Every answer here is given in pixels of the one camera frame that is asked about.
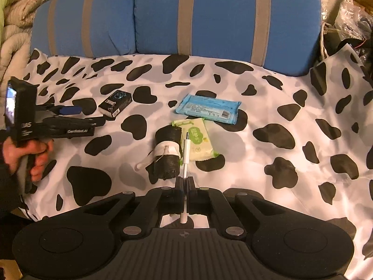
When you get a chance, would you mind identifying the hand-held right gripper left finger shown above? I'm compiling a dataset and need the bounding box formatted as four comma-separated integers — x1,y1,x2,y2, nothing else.
79,177,187,239

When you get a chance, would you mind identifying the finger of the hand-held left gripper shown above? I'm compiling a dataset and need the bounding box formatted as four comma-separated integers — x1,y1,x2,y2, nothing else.
84,117,107,128
44,103,84,118

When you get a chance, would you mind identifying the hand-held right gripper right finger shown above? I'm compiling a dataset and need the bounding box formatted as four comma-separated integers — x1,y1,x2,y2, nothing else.
186,176,275,239

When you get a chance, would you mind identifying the small black printed box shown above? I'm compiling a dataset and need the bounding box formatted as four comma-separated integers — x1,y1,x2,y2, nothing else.
97,90,133,119

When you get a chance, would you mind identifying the white cable adapter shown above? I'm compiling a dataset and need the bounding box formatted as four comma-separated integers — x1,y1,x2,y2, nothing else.
178,132,191,224

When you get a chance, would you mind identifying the green tissue pack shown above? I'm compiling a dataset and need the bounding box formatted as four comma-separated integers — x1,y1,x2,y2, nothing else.
171,118,220,161

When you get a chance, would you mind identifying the black roll with white band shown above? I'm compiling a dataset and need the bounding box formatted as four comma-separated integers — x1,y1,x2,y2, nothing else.
135,126,184,181

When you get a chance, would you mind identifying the blue wet wipes pack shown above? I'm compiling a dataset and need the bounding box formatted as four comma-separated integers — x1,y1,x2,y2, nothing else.
175,94,242,124

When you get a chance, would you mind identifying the person's left forearm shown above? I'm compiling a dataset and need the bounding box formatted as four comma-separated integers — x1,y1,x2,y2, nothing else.
0,134,30,219

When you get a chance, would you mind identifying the person's left hand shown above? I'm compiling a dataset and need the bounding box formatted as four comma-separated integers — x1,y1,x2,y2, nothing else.
1,138,55,183

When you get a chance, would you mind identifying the cow print blanket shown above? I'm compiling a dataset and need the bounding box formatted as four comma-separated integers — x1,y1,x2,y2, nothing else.
17,45,373,280

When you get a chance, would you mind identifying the beige quilt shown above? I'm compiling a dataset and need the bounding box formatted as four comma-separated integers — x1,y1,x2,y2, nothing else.
0,0,44,76

